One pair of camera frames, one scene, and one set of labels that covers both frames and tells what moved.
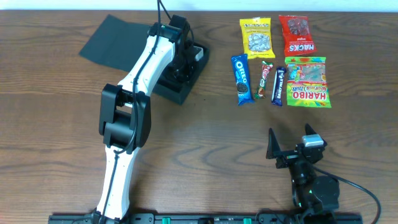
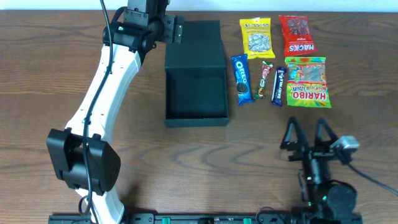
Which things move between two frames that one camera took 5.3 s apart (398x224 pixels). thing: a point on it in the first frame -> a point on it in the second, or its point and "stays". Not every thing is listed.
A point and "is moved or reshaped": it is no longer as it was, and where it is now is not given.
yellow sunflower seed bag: [257, 38] stays
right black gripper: [290, 156] -> [310, 149]
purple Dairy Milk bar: [278, 88] stays
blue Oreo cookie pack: [241, 70] stays
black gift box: [117, 42] is moved or reshaped
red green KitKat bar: [266, 69] stays
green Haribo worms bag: [306, 82] stays
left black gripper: [181, 66] -> [177, 28]
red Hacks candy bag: [298, 39] stays
